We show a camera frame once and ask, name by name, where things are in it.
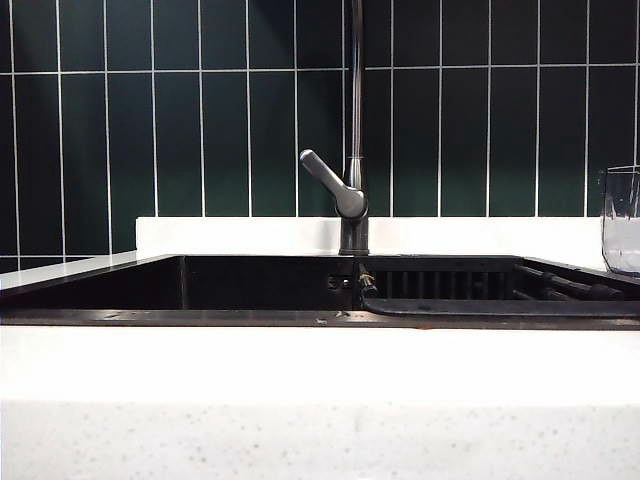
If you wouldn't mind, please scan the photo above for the steel faucet lever handle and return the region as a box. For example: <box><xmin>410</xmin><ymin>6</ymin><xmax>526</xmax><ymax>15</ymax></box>
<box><xmin>298</xmin><ymin>148</ymin><xmax>369</xmax><ymax>220</ymax></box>

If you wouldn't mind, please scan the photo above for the clear faceted glass mug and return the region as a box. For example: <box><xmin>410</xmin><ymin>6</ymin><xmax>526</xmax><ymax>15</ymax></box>
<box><xmin>597</xmin><ymin>164</ymin><xmax>640</xmax><ymax>279</ymax></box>

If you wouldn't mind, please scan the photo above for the grey metal faucet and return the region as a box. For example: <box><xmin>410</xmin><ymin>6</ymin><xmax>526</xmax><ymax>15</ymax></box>
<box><xmin>339</xmin><ymin>0</ymin><xmax>371</xmax><ymax>256</ymax></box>

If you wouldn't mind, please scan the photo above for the black sink drying rack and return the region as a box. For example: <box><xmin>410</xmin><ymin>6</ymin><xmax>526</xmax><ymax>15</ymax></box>
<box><xmin>360</xmin><ymin>255</ymin><xmax>640</xmax><ymax>319</ymax></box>

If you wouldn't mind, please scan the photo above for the black kitchen sink basin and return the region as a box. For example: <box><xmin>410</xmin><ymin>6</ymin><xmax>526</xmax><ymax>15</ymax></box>
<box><xmin>0</xmin><ymin>252</ymin><xmax>640</xmax><ymax>331</ymax></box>

